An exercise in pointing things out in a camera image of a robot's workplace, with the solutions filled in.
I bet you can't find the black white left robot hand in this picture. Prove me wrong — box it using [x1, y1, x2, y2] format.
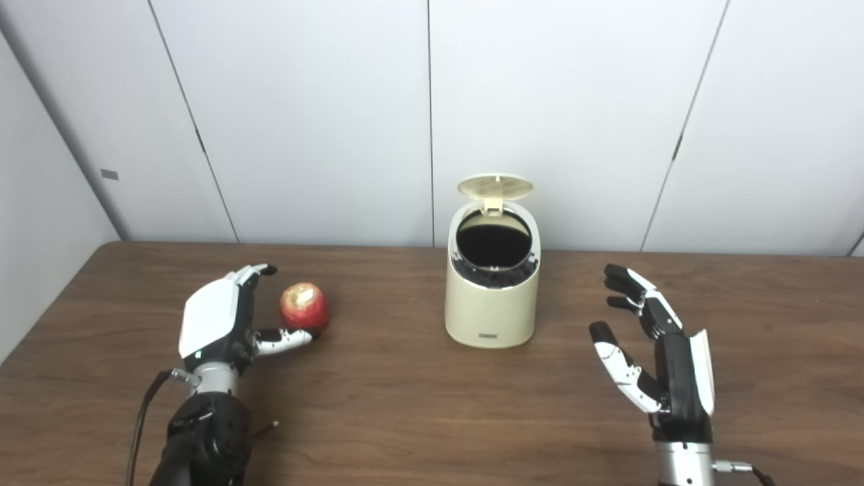
[178, 263, 320, 373]

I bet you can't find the cream round bin lid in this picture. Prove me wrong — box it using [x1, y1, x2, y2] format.
[457, 173, 535, 217]

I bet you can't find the cream-colored round bin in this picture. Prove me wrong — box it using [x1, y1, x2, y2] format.
[444, 200, 541, 350]

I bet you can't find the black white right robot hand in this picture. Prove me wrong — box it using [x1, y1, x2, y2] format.
[589, 263, 716, 444]

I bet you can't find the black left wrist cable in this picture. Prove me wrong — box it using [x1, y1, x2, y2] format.
[125, 368, 202, 486]

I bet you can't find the red apple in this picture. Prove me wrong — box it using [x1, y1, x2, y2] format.
[279, 282, 331, 333]

